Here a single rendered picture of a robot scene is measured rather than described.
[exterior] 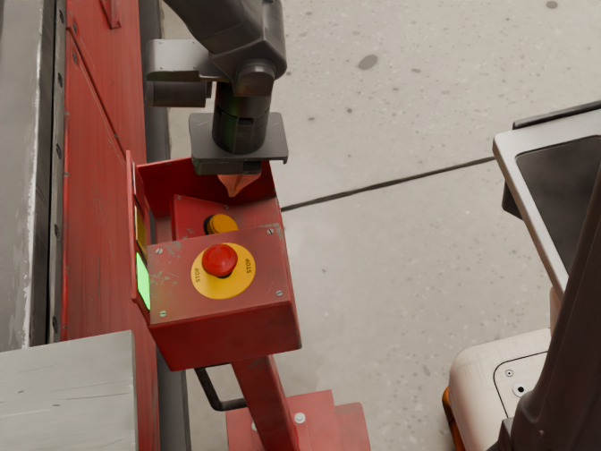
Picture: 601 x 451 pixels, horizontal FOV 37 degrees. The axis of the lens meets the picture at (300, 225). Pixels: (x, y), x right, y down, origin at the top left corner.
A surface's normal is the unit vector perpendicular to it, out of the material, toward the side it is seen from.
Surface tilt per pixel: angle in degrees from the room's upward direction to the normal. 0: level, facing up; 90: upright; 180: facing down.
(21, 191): 0
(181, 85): 62
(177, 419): 0
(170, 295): 0
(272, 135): 14
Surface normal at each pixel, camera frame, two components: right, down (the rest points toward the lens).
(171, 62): 0.08, -0.38
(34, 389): -0.11, -0.56
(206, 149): 0.14, -0.59
